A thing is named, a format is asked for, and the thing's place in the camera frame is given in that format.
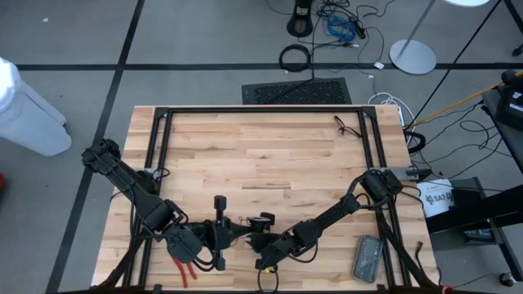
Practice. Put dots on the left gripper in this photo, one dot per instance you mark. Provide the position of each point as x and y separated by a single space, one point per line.
216 237

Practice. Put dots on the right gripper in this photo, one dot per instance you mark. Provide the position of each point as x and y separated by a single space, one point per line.
280 247

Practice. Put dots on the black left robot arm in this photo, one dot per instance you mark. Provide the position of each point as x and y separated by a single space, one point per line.
143 196

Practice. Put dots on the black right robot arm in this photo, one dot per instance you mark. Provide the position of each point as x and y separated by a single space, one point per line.
327 220

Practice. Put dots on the grey clear plastic case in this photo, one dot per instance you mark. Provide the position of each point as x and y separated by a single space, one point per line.
367 261

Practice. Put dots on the black eyeglasses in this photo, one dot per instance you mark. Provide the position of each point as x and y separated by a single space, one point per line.
339 130

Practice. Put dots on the black floor mat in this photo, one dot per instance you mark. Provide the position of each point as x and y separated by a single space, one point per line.
298 92

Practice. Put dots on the black clamp lever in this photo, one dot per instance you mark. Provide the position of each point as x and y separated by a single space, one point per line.
421 173

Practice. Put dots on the white printed paper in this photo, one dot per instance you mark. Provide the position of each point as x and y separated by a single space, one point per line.
433 200

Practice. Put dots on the white power strip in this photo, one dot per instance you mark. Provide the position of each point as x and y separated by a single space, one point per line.
400 116

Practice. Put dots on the small white adapter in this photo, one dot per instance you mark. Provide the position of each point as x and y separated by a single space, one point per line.
379 65

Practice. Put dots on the black stand foot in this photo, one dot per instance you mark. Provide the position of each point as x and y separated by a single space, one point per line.
300 24

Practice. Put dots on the black equipment cart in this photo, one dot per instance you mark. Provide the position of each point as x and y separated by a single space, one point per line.
482 206

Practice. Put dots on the black power strip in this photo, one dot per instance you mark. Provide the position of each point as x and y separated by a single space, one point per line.
359 29

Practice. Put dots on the white trash bin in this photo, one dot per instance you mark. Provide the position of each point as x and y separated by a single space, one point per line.
28 118

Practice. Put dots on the black caster wheel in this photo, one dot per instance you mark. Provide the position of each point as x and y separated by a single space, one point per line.
506 279

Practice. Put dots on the black device with label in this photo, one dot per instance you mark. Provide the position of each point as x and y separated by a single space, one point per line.
514 106

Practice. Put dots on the black aluminium table frame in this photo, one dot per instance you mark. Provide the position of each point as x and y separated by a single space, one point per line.
265 109

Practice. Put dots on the white round pedestal stand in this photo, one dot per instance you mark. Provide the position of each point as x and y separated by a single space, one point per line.
412 57

